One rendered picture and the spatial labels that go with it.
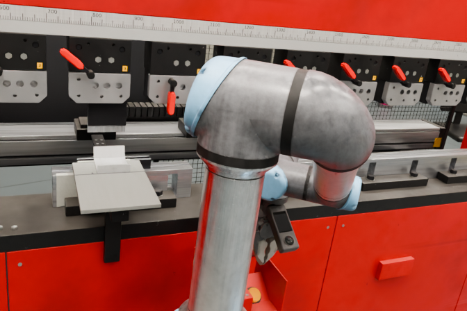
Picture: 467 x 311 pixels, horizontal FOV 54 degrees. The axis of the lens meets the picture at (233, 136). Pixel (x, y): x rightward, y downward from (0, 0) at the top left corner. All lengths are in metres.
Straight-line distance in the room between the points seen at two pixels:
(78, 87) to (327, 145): 0.77
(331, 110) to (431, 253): 1.45
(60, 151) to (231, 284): 0.98
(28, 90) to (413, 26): 1.16
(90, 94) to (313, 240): 0.83
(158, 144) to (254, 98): 1.06
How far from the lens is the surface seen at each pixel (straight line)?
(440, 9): 1.68
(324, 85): 0.57
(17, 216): 1.31
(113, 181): 1.19
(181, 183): 1.37
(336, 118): 0.56
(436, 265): 2.02
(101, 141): 1.43
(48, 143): 1.54
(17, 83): 1.21
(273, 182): 0.93
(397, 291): 1.95
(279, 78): 0.57
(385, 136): 2.07
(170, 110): 1.22
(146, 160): 1.33
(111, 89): 1.21
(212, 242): 0.65
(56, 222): 1.27
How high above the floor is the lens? 1.52
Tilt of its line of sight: 19 degrees down
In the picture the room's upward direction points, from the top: 7 degrees clockwise
